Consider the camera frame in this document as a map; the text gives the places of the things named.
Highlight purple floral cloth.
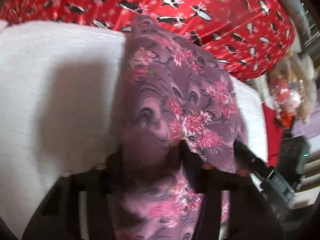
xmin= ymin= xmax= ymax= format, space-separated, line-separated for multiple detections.
xmin=110 ymin=15 xmax=247 ymax=239

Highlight red cloth at right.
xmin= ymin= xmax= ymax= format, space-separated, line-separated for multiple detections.
xmin=262 ymin=103 xmax=284 ymax=167

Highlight stuffed toys in plastic bag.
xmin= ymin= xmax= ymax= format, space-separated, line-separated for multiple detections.
xmin=267 ymin=51 xmax=317 ymax=128

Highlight white quilted mat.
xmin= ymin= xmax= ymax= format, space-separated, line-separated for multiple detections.
xmin=1 ymin=21 xmax=254 ymax=229

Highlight red penguin print blanket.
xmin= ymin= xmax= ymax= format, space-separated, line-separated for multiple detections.
xmin=1 ymin=0 xmax=295 ymax=81

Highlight grey pillow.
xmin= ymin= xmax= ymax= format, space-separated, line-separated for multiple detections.
xmin=279 ymin=0 xmax=311 ymax=38

